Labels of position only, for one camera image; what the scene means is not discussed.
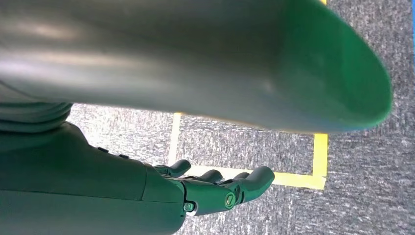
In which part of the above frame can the blue metal shelf rack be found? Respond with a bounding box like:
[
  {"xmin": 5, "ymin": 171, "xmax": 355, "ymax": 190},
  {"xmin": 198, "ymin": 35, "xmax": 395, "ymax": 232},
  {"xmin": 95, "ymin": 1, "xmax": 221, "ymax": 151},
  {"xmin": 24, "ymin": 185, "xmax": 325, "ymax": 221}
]
[{"xmin": 411, "ymin": 0, "xmax": 415, "ymax": 62}]

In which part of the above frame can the yellow tape square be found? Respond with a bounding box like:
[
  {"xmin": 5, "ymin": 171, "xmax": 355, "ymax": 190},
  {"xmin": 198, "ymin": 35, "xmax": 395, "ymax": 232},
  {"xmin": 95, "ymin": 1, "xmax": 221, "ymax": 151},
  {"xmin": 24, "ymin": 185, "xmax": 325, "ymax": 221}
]
[{"xmin": 167, "ymin": 0, "xmax": 329, "ymax": 191}]

